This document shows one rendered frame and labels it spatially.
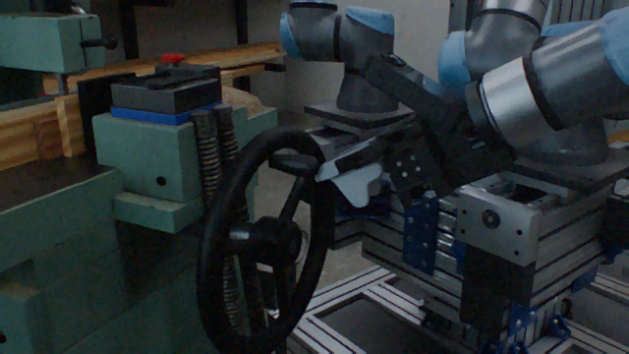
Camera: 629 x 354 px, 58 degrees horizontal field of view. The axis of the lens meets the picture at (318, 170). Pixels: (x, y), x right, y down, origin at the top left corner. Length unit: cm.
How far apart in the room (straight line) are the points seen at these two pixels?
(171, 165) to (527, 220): 55
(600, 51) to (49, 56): 64
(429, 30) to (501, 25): 348
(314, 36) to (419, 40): 286
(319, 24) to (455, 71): 73
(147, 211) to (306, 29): 76
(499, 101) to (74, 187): 46
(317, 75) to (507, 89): 416
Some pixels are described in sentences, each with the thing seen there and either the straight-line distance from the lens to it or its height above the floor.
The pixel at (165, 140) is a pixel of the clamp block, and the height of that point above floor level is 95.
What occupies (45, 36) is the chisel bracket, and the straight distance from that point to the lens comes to 82.
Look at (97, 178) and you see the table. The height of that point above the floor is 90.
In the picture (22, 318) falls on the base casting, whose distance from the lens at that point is 70.
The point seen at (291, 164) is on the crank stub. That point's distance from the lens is 62.
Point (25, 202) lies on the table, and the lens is 66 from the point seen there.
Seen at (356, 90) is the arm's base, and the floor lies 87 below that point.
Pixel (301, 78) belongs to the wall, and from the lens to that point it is 476.
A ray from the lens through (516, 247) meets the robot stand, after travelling 96.
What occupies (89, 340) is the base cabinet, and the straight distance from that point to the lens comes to 77.
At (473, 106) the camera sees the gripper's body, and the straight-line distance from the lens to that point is 53.
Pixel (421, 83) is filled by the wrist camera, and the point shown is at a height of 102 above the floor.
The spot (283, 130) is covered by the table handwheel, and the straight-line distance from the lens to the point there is 66.
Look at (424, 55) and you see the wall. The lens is 415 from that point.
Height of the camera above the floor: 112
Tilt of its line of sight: 19 degrees down
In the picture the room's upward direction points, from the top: straight up
